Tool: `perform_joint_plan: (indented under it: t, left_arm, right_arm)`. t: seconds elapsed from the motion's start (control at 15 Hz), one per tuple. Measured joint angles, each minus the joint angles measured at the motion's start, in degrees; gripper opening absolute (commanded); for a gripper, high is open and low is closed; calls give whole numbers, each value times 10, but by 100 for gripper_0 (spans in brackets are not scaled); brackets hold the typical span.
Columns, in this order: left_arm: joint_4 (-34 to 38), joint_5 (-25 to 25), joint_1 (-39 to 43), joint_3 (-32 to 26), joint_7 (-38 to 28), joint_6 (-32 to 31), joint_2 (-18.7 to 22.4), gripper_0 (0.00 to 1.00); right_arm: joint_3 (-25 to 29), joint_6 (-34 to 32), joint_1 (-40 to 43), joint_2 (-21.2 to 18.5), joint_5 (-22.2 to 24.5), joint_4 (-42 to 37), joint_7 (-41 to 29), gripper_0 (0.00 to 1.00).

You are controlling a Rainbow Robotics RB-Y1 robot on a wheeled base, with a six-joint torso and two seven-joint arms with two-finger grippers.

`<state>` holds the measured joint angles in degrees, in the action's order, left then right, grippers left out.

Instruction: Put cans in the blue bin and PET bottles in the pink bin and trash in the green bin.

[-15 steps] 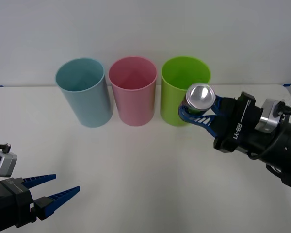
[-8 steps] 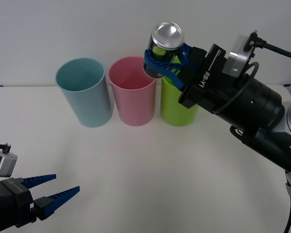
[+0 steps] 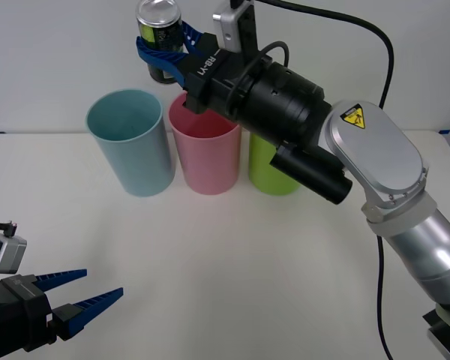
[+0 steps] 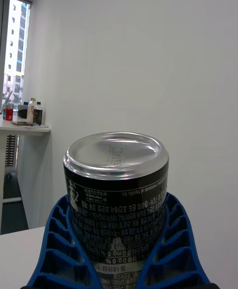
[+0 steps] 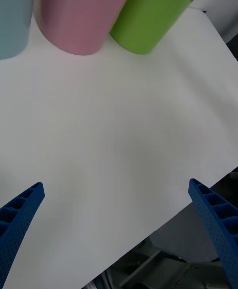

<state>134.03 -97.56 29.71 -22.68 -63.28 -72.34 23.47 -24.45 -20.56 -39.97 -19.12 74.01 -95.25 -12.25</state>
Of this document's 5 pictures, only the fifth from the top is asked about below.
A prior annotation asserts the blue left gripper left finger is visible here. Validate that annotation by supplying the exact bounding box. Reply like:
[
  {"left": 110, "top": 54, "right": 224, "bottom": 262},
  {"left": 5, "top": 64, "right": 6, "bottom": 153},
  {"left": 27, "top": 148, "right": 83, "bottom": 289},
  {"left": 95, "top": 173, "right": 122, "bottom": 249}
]
[{"left": 0, "top": 182, "right": 46, "bottom": 284}]

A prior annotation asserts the pale blue plastic bin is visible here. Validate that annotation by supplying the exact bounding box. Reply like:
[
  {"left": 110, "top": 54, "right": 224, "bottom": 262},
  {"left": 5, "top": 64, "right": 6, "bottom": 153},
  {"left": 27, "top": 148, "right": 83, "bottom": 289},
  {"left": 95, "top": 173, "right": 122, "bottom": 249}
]
[{"left": 0, "top": 0, "right": 38, "bottom": 60}]

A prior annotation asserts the green plastic bin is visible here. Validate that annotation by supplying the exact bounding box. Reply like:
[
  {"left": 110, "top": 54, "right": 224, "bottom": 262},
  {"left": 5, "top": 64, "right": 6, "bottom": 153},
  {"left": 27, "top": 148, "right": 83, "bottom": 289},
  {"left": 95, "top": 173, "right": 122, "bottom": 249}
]
[{"left": 109, "top": 0, "right": 219, "bottom": 55}]

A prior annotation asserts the pink plastic bin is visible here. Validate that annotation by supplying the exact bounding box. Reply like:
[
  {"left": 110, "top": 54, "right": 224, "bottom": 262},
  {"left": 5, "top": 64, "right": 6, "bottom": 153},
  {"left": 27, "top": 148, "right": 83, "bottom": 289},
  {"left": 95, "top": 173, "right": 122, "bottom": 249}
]
[{"left": 36, "top": 0, "right": 143, "bottom": 56}]

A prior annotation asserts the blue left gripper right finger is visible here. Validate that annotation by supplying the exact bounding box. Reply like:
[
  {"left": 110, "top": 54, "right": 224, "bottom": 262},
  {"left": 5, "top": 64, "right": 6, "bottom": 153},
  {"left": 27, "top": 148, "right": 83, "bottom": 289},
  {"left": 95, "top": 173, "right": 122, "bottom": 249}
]
[{"left": 188, "top": 178, "right": 238, "bottom": 289}]

